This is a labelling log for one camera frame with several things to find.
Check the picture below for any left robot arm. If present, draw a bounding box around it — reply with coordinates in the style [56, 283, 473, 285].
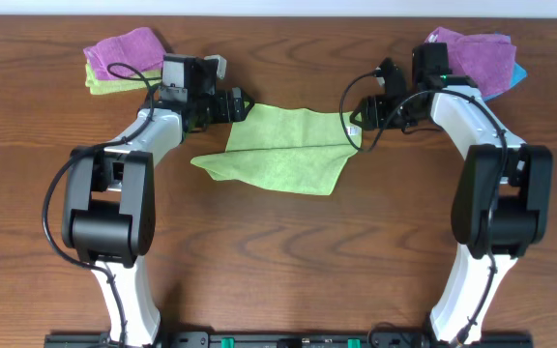
[56, 54, 254, 347]

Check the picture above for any crumpled purple cloth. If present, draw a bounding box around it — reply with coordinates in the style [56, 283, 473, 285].
[425, 26, 517, 100]

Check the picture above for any folded green cloth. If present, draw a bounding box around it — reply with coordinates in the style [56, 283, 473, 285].
[85, 63, 146, 95]

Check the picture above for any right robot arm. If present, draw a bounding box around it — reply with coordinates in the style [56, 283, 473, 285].
[341, 43, 553, 347]

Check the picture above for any right black cable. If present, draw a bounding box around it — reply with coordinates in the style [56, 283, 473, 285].
[338, 70, 510, 339]

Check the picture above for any black cable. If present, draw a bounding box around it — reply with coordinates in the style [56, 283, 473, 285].
[41, 62, 163, 348]
[338, 70, 510, 339]

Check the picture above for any blue cloth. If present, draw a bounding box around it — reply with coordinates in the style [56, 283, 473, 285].
[481, 34, 527, 101]

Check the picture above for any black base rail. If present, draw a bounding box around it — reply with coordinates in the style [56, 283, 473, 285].
[44, 331, 534, 348]

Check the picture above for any left black cable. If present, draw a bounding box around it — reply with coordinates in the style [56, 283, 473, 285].
[41, 62, 163, 348]

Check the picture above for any folded purple cloth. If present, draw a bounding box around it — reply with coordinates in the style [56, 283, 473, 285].
[83, 27, 166, 80]

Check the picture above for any light green microfiber cloth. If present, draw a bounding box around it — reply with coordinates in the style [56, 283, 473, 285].
[191, 104, 362, 195]

